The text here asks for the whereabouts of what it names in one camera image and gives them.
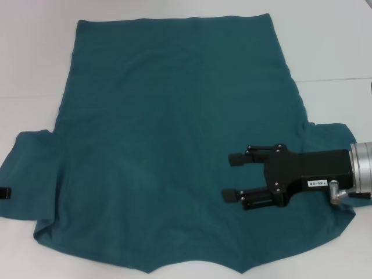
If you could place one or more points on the teal blue shirt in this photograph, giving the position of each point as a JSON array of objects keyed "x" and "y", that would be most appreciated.
[{"x": 174, "y": 116}]

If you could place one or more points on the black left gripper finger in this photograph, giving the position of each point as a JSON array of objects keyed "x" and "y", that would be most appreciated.
[{"x": 4, "y": 193}]

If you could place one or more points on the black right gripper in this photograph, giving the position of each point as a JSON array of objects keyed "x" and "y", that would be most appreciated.
[{"x": 308, "y": 171}]

